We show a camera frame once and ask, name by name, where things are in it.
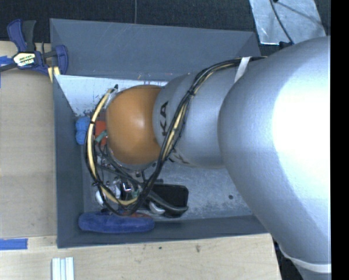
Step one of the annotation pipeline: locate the red-orange block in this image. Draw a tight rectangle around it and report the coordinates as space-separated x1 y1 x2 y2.
94 120 108 146

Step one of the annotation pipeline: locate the light blue toy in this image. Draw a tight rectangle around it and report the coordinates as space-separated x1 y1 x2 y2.
75 116 90 146

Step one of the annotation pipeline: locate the pale wood board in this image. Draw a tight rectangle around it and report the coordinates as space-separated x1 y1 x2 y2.
0 41 59 239

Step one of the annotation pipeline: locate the grey metal bin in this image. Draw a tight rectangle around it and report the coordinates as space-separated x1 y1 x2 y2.
48 18 276 249

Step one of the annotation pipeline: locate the black cylinder on white bracket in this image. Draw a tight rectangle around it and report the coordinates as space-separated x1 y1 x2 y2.
96 182 128 205

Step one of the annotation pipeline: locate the dark blue cloth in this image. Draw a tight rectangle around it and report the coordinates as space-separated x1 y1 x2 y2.
77 211 156 234

